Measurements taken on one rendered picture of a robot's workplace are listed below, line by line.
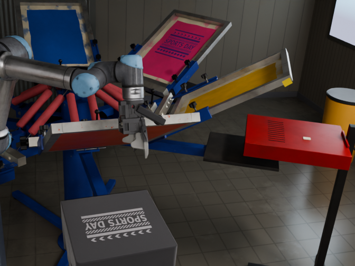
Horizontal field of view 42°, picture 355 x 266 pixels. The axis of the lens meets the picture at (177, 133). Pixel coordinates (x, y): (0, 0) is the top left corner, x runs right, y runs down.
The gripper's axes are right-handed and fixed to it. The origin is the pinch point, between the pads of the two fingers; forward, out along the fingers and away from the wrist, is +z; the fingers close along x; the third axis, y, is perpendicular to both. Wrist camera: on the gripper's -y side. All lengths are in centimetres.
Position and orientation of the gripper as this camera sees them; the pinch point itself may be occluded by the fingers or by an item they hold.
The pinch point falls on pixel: (141, 154)
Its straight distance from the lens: 166.7
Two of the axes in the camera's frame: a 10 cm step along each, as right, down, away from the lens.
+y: -9.4, 0.9, -3.4
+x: 3.5, 1.3, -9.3
